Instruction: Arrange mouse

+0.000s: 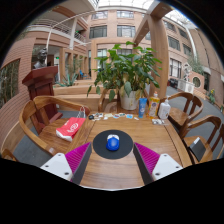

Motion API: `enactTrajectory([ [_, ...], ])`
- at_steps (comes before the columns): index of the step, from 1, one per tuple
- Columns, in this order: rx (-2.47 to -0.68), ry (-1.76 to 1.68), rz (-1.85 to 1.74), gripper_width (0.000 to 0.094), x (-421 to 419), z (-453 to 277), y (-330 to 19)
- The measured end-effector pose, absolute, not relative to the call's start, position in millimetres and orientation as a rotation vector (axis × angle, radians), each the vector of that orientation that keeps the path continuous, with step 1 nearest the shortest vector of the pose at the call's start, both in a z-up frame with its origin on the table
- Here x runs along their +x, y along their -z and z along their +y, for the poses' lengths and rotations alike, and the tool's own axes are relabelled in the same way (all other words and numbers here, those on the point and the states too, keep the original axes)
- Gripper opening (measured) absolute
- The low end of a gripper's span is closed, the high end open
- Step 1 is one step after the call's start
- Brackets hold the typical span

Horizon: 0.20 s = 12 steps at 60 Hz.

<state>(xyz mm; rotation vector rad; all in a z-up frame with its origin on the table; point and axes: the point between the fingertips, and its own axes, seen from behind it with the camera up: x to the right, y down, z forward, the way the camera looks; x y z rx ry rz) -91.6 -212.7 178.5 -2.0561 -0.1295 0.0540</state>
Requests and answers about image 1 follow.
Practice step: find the agave plant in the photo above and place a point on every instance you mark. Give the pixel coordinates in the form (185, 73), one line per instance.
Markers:
(70, 81)

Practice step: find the black round mouse pad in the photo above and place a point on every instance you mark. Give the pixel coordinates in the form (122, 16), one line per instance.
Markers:
(100, 146)

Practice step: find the dark red wooden lectern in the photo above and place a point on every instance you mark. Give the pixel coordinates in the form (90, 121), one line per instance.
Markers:
(41, 83)

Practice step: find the yellow flowering plant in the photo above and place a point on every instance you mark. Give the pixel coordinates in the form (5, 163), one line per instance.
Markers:
(211, 96)

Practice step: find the yellow dish soap bottle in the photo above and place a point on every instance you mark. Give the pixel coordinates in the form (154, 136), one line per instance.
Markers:
(153, 107)

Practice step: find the black key fob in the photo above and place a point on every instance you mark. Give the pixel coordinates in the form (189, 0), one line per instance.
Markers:
(91, 117)

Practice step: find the red and white bag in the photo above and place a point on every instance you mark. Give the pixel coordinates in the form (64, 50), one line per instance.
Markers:
(70, 128)

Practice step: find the dark bust sculpture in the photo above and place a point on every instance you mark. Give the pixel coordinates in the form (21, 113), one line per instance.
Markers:
(40, 59)

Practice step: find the clear plastic packet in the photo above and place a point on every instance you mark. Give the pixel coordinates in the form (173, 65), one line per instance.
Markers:
(157, 121)

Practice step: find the blue and white computer mouse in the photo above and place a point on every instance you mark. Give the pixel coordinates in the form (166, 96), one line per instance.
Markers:
(112, 143)

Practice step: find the wooden support post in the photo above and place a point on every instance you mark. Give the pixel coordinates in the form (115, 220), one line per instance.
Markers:
(160, 50)

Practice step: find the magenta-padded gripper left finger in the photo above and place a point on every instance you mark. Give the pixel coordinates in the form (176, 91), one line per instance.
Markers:
(58, 166)

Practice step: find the white planter with sculpture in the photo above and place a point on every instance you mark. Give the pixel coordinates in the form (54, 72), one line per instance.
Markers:
(186, 86)

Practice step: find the white pump bottle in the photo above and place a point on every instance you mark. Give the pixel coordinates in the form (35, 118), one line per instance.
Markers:
(164, 110)

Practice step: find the blue squeeze tube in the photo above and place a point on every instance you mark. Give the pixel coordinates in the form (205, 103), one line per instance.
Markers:
(142, 108)

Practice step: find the green potted plant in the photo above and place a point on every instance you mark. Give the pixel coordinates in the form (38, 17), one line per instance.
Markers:
(126, 70)

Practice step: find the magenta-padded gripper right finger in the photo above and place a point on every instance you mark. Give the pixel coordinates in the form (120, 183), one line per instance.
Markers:
(165, 166)

